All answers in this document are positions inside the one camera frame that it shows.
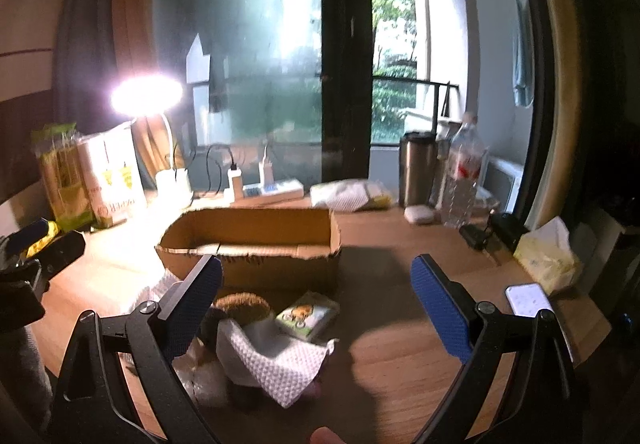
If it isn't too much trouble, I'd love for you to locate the brown fuzzy plush toy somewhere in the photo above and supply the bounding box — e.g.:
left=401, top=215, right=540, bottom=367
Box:
left=198, top=292, right=271, bottom=350

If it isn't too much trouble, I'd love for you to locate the white waffle cloth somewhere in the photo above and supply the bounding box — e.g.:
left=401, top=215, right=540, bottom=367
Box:
left=216, top=317, right=337, bottom=408

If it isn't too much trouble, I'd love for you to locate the smartphone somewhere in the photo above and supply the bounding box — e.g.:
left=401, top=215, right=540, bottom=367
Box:
left=504, top=282, right=553, bottom=317

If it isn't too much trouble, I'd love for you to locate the black keys object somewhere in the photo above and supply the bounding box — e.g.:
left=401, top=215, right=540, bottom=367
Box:
left=458, top=212, right=529, bottom=252

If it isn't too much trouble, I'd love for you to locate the white earbuds case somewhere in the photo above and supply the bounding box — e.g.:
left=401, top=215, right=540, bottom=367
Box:
left=404, top=204, right=435, bottom=225

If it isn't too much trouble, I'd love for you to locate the green yellow package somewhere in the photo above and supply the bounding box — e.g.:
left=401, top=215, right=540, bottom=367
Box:
left=32, top=123, right=93, bottom=232

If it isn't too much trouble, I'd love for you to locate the yellow tissue pack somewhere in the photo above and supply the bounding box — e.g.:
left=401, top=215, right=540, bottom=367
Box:
left=513, top=216, right=582, bottom=296

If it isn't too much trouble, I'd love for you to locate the cardboard box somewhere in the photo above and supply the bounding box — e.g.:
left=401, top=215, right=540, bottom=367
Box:
left=155, top=208, right=341, bottom=292

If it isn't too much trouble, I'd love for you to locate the folded cloth stack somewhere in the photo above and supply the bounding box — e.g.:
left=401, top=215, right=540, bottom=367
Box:
left=309, top=178, right=394, bottom=213

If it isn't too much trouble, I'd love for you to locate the clear water bottle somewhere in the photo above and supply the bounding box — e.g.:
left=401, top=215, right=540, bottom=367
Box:
left=440, top=112, right=486, bottom=228

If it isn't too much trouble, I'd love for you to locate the steel tumbler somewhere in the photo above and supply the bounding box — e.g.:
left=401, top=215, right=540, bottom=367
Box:
left=399, top=131, right=438, bottom=208

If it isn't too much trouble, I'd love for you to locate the white power strip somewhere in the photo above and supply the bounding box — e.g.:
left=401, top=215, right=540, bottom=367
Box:
left=234, top=178, right=305, bottom=207

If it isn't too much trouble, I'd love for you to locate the desk lamp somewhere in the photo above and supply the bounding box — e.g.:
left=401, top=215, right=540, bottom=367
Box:
left=110, top=72, right=193, bottom=209

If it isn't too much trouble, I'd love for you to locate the hanging blue towel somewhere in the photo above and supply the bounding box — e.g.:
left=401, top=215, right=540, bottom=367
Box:
left=512, top=0, right=534, bottom=108

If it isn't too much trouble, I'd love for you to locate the white charger with black cable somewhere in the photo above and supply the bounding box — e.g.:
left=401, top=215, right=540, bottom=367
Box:
left=226, top=146, right=244, bottom=201

